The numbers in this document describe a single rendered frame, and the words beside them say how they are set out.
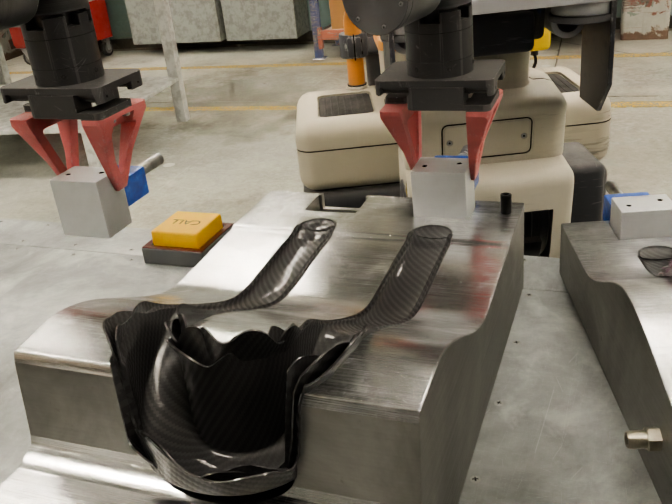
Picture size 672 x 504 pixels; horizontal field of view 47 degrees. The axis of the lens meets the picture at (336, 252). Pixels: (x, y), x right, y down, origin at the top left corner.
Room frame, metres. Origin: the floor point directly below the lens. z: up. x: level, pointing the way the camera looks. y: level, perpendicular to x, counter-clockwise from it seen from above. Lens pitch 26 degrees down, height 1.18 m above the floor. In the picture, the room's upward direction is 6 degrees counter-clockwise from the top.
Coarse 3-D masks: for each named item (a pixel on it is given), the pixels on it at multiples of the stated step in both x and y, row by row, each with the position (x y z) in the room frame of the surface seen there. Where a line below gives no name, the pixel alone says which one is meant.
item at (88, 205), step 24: (72, 168) 0.67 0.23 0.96; (96, 168) 0.66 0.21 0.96; (144, 168) 0.72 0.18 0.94; (72, 192) 0.64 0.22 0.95; (96, 192) 0.63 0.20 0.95; (120, 192) 0.65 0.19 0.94; (144, 192) 0.69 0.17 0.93; (72, 216) 0.64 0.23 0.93; (96, 216) 0.63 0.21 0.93; (120, 216) 0.65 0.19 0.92
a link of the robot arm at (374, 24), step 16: (352, 0) 0.59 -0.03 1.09; (368, 0) 0.59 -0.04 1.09; (384, 0) 0.58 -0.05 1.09; (400, 0) 0.57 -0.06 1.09; (416, 0) 0.58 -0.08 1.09; (432, 0) 0.60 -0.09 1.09; (352, 16) 0.59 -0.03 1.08; (368, 16) 0.59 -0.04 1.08; (384, 16) 0.58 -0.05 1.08; (400, 16) 0.57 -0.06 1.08; (416, 16) 0.59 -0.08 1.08; (368, 32) 0.59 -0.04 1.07; (384, 32) 0.58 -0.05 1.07
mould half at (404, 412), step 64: (256, 256) 0.61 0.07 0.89; (320, 256) 0.59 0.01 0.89; (384, 256) 0.58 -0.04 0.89; (448, 256) 0.57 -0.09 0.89; (512, 256) 0.59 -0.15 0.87; (64, 320) 0.44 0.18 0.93; (256, 320) 0.43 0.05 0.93; (448, 320) 0.47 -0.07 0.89; (512, 320) 0.59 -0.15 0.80; (64, 384) 0.40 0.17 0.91; (320, 384) 0.34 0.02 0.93; (384, 384) 0.34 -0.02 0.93; (448, 384) 0.37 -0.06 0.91; (64, 448) 0.39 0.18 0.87; (128, 448) 0.38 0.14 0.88; (320, 448) 0.33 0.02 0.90; (384, 448) 0.32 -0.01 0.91; (448, 448) 0.36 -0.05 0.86
